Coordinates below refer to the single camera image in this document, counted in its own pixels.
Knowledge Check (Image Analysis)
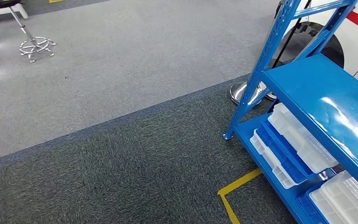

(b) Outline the white bench frame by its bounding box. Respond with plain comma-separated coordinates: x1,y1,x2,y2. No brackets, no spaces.
0,3,30,21

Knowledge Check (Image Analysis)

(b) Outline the black stool chrome base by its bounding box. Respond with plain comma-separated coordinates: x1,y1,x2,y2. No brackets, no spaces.
0,0,57,63

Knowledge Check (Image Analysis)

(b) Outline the chrome stanchion post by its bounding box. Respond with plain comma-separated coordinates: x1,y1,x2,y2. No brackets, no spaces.
228,0,312,105

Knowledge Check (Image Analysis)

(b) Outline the blue metal shelf rack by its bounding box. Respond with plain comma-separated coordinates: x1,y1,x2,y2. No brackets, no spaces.
222,0,358,224

